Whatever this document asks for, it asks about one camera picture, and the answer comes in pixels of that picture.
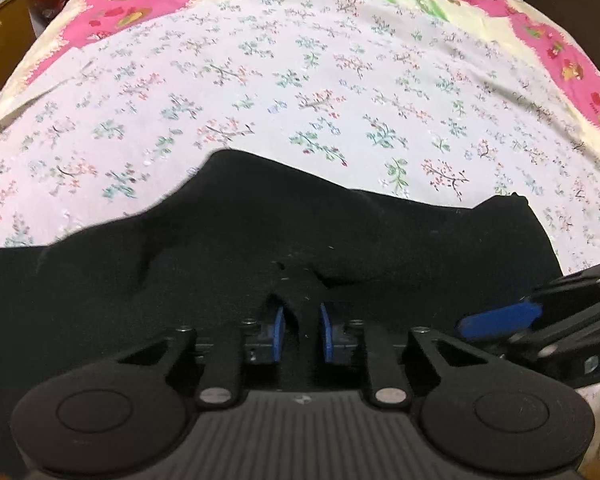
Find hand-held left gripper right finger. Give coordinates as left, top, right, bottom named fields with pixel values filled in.
left=319, top=302, right=487, bottom=409

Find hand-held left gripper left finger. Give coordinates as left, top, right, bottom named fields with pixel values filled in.
left=114, top=306, right=287, bottom=409

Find black pants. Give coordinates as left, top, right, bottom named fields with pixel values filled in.
left=0, top=149, right=566, bottom=463

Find white floral bed sheet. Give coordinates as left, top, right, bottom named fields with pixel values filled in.
left=0, top=0, right=600, bottom=277

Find wooden desk cabinet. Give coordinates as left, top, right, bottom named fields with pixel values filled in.
left=0, top=0, right=37, bottom=113

